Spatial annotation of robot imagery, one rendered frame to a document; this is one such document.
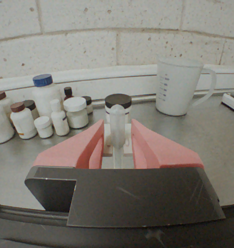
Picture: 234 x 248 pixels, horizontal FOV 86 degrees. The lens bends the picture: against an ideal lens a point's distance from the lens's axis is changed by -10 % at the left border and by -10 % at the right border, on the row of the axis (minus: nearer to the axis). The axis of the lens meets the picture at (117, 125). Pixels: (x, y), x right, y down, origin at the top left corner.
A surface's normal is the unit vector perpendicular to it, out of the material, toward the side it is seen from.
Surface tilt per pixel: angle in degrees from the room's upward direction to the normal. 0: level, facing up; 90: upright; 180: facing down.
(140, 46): 90
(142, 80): 90
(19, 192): 0
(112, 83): 90
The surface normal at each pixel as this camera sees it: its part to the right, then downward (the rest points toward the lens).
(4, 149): -0.01, -0.82
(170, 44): 0.22, 0.55
